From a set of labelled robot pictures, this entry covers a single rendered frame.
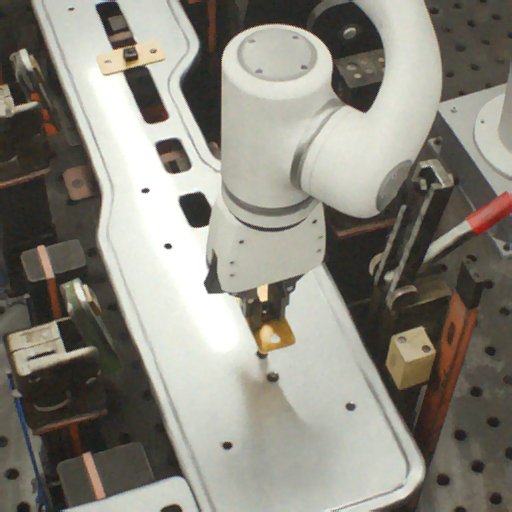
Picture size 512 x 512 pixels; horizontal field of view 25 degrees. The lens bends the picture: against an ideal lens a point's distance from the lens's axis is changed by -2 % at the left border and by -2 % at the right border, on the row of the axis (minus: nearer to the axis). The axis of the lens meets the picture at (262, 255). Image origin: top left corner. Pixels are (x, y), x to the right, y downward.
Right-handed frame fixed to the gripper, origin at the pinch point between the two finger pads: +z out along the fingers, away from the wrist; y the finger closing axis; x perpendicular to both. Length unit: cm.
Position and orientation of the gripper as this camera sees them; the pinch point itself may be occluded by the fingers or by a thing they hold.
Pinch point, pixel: (264, 300)
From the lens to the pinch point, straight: 113.6
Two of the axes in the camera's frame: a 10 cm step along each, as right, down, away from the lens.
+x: 3.6, 7.4, -5.6
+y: -9.3, 2.7, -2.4
